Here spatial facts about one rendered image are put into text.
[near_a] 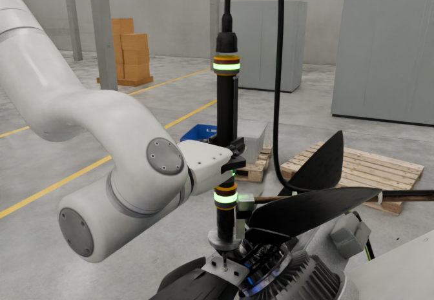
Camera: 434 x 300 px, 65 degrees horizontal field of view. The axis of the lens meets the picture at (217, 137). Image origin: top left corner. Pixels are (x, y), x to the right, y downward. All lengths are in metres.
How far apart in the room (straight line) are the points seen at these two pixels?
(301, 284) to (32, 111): 0.58
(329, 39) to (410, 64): 6.94
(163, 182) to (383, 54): 5.84
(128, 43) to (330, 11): 7.04
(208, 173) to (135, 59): 8.36
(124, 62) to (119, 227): 8.72
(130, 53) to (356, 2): 5.27
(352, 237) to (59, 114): 0.79
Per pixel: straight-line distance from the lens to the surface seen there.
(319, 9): 12.87
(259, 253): 0.80
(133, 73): 8.89
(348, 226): 1.00
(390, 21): 6.08
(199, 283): 0.74
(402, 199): 0.77
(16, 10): 0.56
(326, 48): 12.87
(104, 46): 6.79
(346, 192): 0.58
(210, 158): 0.52
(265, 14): 7.96
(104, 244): 0.40
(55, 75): 0.49
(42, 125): 0.47
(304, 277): 0.78
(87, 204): 0.40
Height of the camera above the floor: 1.69
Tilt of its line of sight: 20 degrees down
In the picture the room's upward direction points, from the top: straight up
